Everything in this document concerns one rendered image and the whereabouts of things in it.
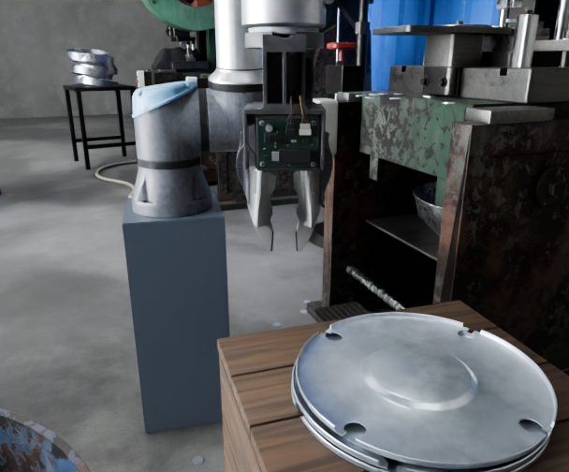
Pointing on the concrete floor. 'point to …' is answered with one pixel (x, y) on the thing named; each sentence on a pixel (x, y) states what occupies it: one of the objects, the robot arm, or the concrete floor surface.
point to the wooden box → (260, 361)
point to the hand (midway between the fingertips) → (284, 236)
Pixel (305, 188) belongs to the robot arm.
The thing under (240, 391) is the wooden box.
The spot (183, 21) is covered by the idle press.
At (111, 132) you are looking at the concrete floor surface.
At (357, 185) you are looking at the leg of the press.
